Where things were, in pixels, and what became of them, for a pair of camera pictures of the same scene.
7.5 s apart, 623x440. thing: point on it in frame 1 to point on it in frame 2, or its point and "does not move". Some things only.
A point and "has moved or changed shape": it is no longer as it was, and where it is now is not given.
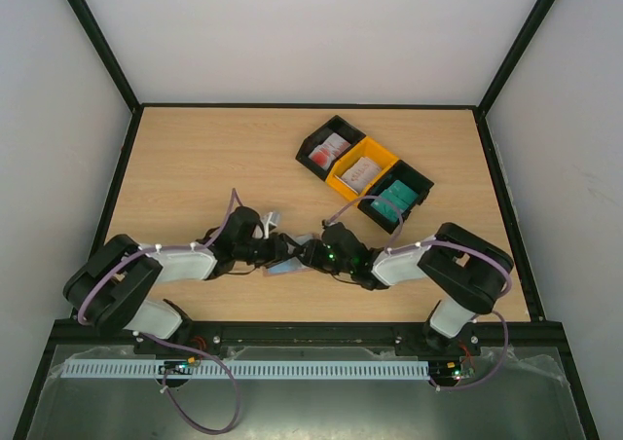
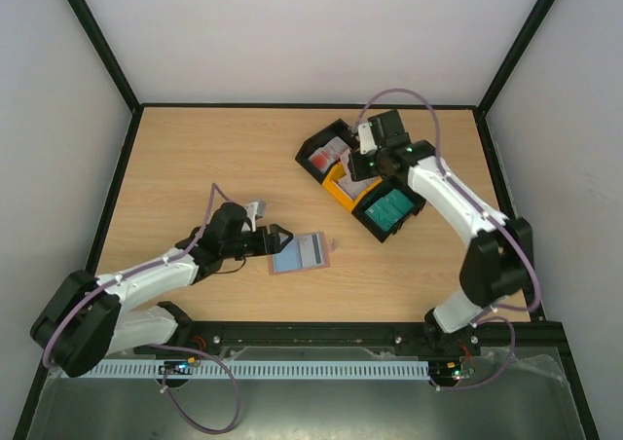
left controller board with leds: [177, 367] does not move
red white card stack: [324, 154] does not move
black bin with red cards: [327, 143] does not move
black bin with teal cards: [401, 184] has moved or changed shape
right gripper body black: [314, 253] to [358, 165]
